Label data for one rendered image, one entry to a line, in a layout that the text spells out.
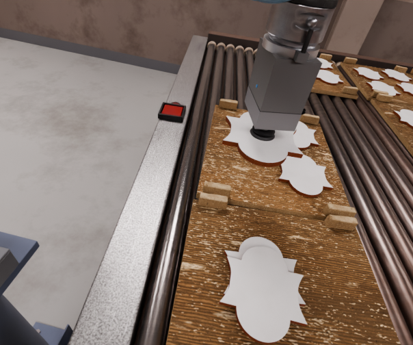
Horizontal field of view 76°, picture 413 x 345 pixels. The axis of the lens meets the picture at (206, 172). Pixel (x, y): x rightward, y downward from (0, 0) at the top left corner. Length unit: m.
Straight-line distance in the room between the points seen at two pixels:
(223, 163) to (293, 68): 0.35
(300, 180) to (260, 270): 0.28
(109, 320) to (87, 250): 1.18
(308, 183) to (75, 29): 3.54
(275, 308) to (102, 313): 0.26
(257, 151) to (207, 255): 0.20
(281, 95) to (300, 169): 0.35
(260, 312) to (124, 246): 0.26
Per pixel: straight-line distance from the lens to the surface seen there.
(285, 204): 0.61
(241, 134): 0.45
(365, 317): 0.55
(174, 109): 0.86
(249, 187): 0.62
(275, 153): 0.43
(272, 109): 0.40
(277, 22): 0.38
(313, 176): 0.70
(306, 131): 0.87
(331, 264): 0.56
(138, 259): 0.51
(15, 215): 1.91
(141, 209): 0.57
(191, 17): 3.27
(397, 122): 1.19
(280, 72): 0.37
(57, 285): 1.57
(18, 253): 0.62
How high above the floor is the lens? 1.36
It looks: 42 degrees down
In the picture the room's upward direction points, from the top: 10 degrees clockwise
